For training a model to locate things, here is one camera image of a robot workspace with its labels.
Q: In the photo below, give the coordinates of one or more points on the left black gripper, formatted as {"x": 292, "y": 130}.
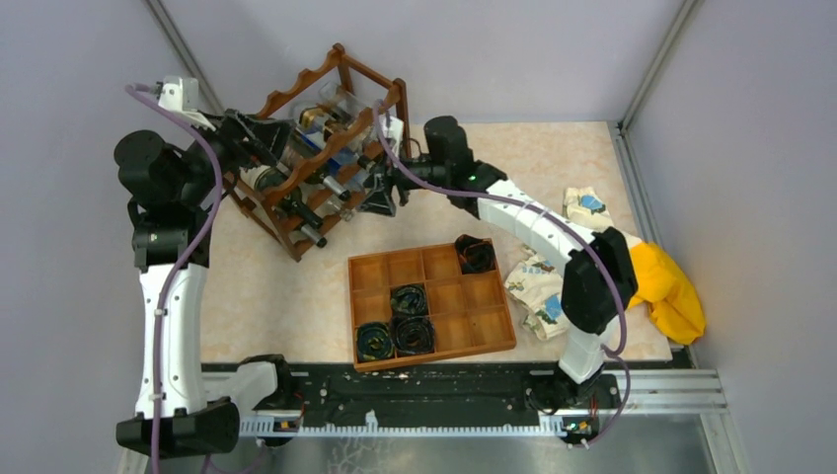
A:
{"x": 251, "y": 140}

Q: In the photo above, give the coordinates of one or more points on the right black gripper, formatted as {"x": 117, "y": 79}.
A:
{"x": 380, "y": 198}

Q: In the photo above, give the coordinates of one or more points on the dark wine bottle beige label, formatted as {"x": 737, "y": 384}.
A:
{"x": 369, "y": 163}

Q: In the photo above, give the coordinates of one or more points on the blue square glass bottle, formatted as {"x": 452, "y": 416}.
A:
{"x": 313, "y": 143}

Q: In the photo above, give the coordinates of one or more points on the dark green wine bottle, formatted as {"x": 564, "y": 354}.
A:
{"x": 313, "y": 235}

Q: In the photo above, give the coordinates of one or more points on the brown wooden wine rack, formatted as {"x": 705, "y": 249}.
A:
{"x": 382, "y": 95}

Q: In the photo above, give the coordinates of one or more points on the clear glass bottle back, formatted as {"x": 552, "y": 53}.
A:
{"x": 344, "y": 109}

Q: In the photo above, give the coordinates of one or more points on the wooden compartment tray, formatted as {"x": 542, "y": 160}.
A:
{"x": 470, "y": 313}

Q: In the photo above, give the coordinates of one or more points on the dark wine bottle grey label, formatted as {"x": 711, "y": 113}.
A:
{"x": 273, "y": 176}

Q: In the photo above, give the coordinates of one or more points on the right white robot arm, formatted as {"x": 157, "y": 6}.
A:
{"x": 598, "y": 274}

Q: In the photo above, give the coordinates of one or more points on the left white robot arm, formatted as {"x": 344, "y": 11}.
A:
{"x": 174, "y": 195}

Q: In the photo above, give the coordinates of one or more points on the rolled tie orange pattern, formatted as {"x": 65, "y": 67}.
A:
{"x": 475, "y": 255}

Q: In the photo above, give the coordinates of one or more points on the rolled dark blue tie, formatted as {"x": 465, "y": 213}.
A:
{"x": 413, "y": 335}

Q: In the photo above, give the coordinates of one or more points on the rolled dark green tie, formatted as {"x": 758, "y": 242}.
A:
{"x": 373, "y": 342}

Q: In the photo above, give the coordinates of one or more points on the dinosaur print white cloth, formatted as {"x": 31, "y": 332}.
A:
{"x": 536, "y": 285}

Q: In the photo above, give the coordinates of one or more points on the yellow cloth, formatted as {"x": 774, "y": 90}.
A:
{"x": 674, "y": 306}

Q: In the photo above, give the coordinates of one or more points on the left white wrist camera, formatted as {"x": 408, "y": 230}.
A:
{"x": 178, "y": 95}

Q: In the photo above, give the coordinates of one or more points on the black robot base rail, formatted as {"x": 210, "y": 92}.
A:
{"x": 491, "y": 399}

